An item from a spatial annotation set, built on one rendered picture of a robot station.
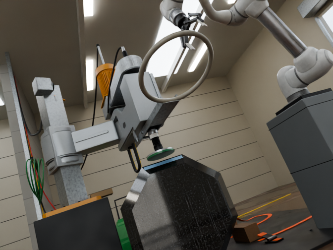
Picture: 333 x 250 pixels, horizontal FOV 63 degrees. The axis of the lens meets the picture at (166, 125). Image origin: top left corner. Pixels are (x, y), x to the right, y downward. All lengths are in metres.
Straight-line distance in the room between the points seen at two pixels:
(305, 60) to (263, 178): 7.01
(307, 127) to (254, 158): 6.98
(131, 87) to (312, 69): 1.27
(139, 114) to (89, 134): 0.84
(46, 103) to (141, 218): 1.59
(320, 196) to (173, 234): 0.98
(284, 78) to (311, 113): 0.39
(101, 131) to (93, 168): 4.68
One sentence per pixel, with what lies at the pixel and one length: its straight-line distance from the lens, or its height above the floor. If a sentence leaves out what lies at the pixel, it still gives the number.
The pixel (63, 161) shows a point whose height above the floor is 1.19.
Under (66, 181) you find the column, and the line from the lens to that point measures 2.67.
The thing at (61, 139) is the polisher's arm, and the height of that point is 1.40.
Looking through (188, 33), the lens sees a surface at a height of 1.26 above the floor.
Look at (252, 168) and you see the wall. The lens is 8.69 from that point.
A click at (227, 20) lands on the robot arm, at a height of 1.49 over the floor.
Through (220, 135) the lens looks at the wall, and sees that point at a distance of 8.53.
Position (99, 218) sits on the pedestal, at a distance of 2.42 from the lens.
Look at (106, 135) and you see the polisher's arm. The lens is 2.71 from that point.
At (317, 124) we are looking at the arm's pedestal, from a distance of 1.86.
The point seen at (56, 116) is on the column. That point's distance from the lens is 2.90.
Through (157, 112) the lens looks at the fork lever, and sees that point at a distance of 1.81.
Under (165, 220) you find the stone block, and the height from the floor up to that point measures 0.40.
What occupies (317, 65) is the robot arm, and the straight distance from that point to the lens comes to 2.01.
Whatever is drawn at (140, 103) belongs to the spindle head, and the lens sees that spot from 2.08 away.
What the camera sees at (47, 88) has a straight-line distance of 2.93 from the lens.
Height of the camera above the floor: 0.45
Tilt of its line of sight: 17 degrees up
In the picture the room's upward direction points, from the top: 21 degrees counter-clockwise
